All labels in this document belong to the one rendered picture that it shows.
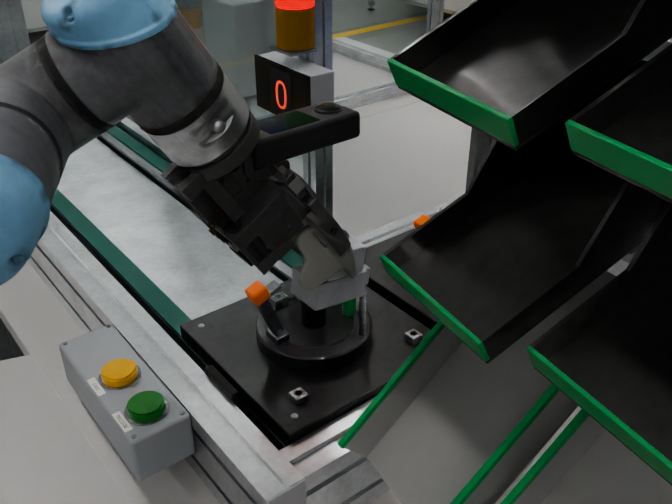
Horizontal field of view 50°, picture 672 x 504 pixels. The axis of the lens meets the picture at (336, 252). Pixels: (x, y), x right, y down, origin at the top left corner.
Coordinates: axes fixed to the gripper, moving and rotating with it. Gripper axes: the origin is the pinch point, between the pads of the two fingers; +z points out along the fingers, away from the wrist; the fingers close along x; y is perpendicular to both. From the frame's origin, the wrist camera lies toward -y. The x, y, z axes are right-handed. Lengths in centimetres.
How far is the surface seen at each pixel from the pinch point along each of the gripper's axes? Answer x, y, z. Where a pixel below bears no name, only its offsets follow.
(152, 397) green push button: -9.9, 23.8, 4.7
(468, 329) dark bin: 22.7, 1.4, -9.4
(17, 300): -55, 32, 13
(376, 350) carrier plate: -1.1, 3.2, 18.1
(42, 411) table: -28.4, 36.6, 10.1
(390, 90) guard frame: -89, -60, 71
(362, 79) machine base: -106, -63, 75
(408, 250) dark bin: 12.3, -2.0, -7.0
